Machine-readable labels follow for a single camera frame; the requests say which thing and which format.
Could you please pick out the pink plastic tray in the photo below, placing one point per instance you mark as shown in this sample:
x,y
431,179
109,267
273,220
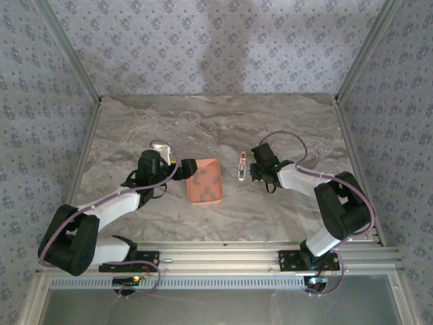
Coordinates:
x,y
218,189

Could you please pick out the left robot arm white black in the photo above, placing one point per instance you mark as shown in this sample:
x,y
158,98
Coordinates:
x,y
111,210

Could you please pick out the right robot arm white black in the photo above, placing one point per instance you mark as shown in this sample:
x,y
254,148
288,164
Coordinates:
x,y
297,179

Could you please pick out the small circuit board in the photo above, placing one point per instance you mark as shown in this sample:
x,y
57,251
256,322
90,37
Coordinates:
x,y
126,281
316,282

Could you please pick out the grey metal sheet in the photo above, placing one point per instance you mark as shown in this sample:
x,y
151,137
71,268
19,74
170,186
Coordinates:
x,y
220,308

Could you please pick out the aluminium table side rail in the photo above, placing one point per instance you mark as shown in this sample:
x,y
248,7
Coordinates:
x,y
88,142
350,142

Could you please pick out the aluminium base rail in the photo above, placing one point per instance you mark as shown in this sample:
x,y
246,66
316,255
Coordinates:
x,y
220,257

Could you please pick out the aluminium frame post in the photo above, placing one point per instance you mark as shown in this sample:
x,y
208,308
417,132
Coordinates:
x,y
70,50
366,50

